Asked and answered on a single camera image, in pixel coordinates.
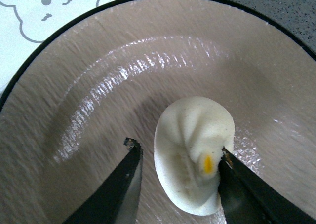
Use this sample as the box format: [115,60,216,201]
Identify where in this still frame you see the white steamed bun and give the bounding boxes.
[154,96,235,216]

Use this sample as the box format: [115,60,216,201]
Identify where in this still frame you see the beige plate with black rim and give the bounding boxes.
[0,0,316,224]

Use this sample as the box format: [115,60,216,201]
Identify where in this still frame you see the white bear print tray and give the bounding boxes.
[0,0,115,92]

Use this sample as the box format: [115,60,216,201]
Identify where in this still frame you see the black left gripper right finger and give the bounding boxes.
[218,148,316,224]

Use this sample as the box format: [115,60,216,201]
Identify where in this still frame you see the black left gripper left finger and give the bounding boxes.
[64,138,143,224]

